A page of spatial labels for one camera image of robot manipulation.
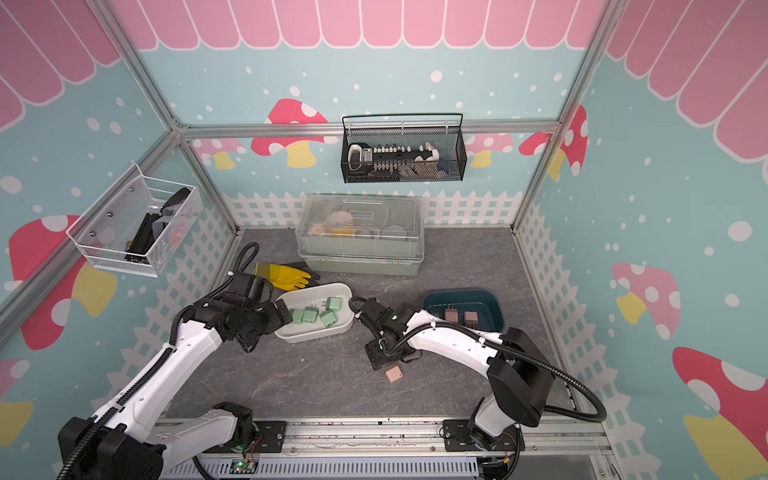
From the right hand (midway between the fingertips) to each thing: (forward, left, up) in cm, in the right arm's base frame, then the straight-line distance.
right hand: (384, 357), depth 81 cm
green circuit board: (-24, +34, -6) cm, 42 cm away
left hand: (+6, +28, +7) cm, 30 cm away
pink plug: (-3, -3, -5) cm, 6 cm away
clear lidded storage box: (+37, +8, +10) cm, 39 cm away
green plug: (+16, +24, -4) cm, 29 cm away
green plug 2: (+14, +18, -5) cm, 24 cm away
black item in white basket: (+19, +57, +28) cm, 67 cm away
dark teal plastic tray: (+19, -29, -7) cm, 35 cm away
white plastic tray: (+23, +23, -4) cm, 33 cm away
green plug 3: (+20, +17, -4) cm, 26 cm away
